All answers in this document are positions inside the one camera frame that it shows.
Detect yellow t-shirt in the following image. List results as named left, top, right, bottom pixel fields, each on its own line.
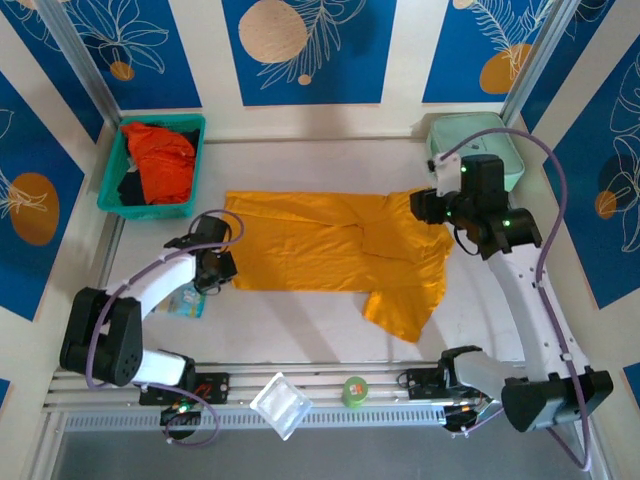
left=223, top=185, right=456, bottom=345

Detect blue snack packet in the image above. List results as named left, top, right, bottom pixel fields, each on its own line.
left=152, top=282, right=207, bottom=320

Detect teal plastic basket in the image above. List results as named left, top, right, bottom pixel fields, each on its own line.
left=96, top=113, right=208, bottom=222

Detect mint green zipper case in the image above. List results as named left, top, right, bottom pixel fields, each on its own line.
left=424, top=110, right=526, bottom=194

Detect orange t-shirt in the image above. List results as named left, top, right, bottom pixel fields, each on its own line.
left=121, top=121, right=197, bottom=206

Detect clear plastic container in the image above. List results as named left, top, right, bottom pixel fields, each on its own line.
left=248, top=372, right=315, bottom=442

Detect black controller board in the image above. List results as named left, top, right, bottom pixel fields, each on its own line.
left=442, top=399, right=503, bottom=434
left=158, top=403, right=204, bottom=441

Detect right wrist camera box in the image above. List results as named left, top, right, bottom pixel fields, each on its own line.
left=426, top=151, right=462, bottom=199

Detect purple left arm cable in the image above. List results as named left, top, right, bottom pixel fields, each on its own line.
left=83, top=209, right=247, bottom=447

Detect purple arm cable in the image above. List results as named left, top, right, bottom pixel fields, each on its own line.
left=83, top=209, right=247, bottom=447
left=439, top=128, right=595, bottom=474

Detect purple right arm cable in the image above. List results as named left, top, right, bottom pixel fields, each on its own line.
left=439, top=128, right=595, bottom=474

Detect aluminium side rail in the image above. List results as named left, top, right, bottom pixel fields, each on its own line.
left=69, top=214, right=126, bottom=372

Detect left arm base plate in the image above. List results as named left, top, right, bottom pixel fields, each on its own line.
left=138, top=372, right=231, bottom=406

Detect thin aluminium table rail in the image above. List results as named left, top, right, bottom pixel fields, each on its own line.
left=204, top=136, right=427, bottom=147

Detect aluminium frame rails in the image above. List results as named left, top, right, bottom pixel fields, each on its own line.
left=42, top=360, right=587, bottom=414

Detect aluminium frame post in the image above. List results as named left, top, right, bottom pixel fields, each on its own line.
left=501, top=0, right=587, bottom=127
left=35, top=0, right=123, bottom=126

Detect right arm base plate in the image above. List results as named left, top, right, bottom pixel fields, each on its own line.
left=404, top=367, right=496, bottom=401

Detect grey slotted cable duct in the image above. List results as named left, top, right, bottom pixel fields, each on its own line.
left=63, top=409, right=576, bottom=435

